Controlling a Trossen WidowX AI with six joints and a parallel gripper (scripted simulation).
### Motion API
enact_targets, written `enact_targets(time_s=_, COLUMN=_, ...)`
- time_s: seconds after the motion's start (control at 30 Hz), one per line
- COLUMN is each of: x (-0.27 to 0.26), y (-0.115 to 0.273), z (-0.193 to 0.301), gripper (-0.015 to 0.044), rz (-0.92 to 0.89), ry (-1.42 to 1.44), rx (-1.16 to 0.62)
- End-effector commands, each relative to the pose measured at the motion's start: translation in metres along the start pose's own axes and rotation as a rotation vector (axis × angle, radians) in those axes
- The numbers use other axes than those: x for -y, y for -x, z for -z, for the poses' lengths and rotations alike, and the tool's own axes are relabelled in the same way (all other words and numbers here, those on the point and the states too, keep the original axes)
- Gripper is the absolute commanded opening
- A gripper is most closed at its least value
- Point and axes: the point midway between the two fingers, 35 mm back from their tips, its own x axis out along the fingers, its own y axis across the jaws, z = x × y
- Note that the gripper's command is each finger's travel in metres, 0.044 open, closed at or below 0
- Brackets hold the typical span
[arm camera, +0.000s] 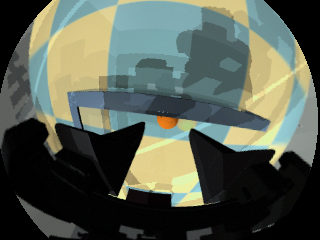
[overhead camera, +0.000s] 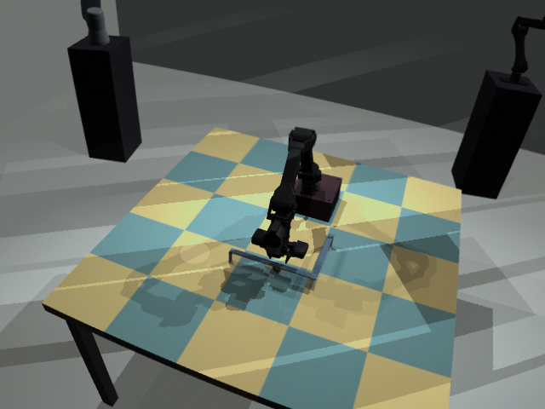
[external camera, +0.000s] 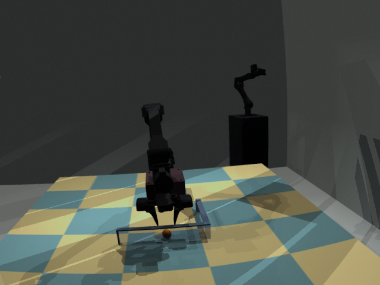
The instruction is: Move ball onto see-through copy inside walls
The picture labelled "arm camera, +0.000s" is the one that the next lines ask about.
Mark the low clear l-shaped wall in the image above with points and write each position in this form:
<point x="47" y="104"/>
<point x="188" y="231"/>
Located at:
<point x="93" y="119"/>

